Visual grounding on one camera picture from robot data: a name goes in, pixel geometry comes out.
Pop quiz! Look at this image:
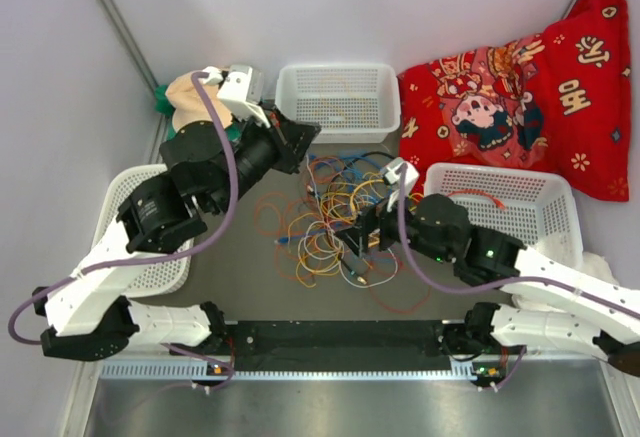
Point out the blue cable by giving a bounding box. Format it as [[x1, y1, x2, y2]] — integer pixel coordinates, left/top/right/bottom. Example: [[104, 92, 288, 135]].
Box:
[[274, 149, 406, 268]]

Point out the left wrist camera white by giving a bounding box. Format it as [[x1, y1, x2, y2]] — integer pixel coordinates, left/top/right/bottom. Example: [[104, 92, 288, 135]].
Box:
[[201, 64, 271, 128]]

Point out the white basket back centre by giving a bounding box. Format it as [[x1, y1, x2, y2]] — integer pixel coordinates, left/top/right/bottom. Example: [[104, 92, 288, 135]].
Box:
[[275, 63, 401, 144]]

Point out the orange thin cable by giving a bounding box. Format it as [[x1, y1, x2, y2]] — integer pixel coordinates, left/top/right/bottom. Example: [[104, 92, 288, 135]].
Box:
[[254, 154, 434, 314]]

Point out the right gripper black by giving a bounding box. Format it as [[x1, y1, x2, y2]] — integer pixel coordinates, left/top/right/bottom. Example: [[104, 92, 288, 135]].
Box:
[[335, 183, 452, 265]]

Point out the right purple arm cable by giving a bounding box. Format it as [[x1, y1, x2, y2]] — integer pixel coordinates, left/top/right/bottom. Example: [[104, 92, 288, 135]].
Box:
[[397, 162, 640, 318]]

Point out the green cloth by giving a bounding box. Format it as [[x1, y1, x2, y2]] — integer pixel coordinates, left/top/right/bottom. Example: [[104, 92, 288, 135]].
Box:
[[154, 84, 242, 142]]

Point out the black base bar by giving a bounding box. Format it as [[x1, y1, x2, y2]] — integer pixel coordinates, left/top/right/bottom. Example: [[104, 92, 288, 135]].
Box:
[[204, 320, 449, 371]]

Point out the white basket right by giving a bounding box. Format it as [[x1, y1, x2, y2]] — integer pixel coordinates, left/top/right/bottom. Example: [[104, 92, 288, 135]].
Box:
[[424, 163, 583, 268]]

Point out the red printed pillow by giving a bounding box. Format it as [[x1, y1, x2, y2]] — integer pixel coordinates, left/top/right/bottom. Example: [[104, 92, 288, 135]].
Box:
[[399, 0, 632, 202]]

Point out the white basket left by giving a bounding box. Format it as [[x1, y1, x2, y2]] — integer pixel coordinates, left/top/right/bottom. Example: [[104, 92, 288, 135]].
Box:
[[92, 164, 191, 299]]

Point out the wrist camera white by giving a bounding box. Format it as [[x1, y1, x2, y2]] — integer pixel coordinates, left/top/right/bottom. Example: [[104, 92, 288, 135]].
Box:
[[380, 157, 419, 212], [201, 64, 271, 128]]

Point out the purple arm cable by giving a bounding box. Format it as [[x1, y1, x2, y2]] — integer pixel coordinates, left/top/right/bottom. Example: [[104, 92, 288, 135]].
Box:
[[7, 70, 240, 346], [397, 162, 640, 318]]

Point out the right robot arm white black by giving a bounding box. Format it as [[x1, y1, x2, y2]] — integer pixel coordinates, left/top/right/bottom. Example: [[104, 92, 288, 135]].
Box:
[[337, 194, 639, 376]]

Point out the yellow cable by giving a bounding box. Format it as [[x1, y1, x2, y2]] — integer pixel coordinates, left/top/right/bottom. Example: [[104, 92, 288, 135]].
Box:
[[294, 176, 426, 288]]

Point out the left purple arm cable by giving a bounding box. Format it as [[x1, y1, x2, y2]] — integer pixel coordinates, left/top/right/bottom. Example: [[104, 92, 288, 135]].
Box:
[[7, 70, 240, 346]]

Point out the red ethernet cable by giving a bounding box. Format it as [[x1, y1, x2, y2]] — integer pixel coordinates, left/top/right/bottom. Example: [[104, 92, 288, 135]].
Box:
[[447, 187, 507, 211]]

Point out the white basket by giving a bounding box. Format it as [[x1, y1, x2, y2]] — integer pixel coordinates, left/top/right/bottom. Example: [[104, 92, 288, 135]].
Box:
[[92, 164, 191, 299], [275, 63, 401, 144], [424, 163, 583, 268]]

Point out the white slotted cable duct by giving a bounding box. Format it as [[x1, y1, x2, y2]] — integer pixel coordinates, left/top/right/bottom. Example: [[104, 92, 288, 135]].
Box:
[[100, 359, 488, 383]]

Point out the black cable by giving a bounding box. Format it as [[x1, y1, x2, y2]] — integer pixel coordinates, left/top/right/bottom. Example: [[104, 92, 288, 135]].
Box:
[[324, 150, 401, 278]]

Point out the peach bucket hat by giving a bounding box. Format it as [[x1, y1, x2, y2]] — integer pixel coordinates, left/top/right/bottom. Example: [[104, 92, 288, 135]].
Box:
[[165, 72, 232, 133]]

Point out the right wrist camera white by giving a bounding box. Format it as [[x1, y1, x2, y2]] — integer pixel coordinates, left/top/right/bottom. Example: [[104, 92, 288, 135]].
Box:
[[380, 157, 419, 212]]

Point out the white cloth right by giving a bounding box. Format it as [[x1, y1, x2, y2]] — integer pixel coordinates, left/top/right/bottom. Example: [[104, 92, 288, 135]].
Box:
[[512, 252, 619, 312]]

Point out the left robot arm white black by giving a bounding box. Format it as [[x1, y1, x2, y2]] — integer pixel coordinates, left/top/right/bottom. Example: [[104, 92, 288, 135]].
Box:
[[34, 110, 321, 362]]

